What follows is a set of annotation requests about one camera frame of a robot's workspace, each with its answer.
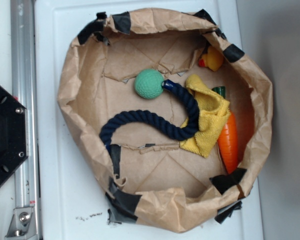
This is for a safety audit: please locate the green dimpled rubber ball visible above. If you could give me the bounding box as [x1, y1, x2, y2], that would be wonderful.
[134, 69, 164, 100]

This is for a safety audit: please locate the brown paper bag bin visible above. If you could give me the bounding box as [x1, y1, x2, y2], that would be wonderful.
[57, 8, 273, 233]

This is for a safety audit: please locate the yellow terry cloth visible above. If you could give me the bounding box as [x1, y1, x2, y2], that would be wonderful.
[179, 74, 230, 158]

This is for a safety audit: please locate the orange plastic toy carrot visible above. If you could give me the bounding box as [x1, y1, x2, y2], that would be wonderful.
[211, 85, 239, 175]

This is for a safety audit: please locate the yellow rubber duck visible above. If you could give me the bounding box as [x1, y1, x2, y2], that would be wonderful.
[198, 45, 224, 72]

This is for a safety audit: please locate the white plastic tray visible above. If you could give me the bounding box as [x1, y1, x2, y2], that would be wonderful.
[34, 0, 264, 240]

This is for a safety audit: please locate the dark blue twisted rope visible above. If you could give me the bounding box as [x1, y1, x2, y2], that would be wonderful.
[99, 79, 200, 152]

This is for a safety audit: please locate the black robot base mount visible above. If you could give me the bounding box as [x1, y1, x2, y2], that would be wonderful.
[0, 86, 28, 188]

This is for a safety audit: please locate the aluminium extrusion rail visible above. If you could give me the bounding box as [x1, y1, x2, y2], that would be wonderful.
[10, 0, 43, 240]

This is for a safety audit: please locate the metal corner bracket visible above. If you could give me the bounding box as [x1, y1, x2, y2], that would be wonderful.
[4, 206, 38, 240]

